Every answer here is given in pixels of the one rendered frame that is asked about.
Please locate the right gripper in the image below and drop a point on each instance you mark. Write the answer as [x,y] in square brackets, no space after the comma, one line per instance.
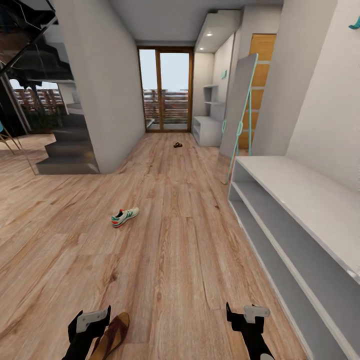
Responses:
[239,323]

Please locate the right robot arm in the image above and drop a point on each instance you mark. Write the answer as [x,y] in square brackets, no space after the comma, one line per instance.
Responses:
[251,325]

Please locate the gym shoe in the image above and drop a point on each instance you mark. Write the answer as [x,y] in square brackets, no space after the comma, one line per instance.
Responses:
[123,216]

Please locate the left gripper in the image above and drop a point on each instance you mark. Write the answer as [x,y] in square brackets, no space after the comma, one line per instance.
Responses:
[94,330]

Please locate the door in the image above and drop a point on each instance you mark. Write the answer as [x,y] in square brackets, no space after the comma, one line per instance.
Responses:
[263,44]
[166,87]

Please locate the stairs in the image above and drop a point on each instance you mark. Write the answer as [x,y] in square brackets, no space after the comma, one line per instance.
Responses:
[38,94]

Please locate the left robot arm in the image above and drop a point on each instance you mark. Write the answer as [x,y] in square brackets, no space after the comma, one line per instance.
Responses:
[83,329]

